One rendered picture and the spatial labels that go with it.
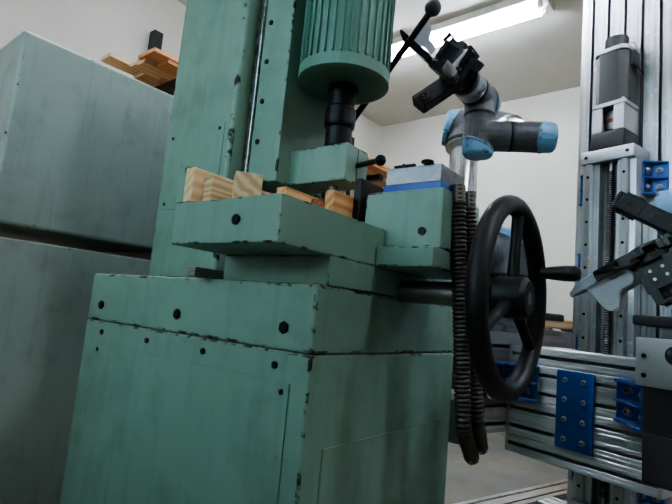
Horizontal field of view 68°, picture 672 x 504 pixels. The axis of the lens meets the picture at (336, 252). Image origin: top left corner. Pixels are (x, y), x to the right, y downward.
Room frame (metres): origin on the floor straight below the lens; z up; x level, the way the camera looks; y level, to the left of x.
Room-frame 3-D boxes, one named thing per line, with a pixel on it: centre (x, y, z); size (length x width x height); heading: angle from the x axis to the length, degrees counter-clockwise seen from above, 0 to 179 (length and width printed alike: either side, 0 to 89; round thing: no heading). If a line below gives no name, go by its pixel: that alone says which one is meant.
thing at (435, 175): (0.79, -0.14, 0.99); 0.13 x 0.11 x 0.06; 142
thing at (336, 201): (0.85, -0.03, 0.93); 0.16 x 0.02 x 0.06; 142
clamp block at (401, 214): (0.79, -0.14, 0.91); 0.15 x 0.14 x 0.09; 142
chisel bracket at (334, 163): (0.92, 0.03, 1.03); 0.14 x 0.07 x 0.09; 52
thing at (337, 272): (0.87, -0.03, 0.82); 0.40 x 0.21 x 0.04; 142
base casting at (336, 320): (0.98, 0.11, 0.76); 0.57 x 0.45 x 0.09; 52
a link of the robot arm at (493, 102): (1.18, -0.32, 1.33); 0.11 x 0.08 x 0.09; 142
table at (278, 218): (0.84, -0.07, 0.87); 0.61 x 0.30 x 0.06; 142
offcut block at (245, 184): (0.67, 0.13, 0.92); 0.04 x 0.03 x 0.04; 106
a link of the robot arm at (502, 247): (1.41, -0.49, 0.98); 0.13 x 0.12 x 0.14; 81
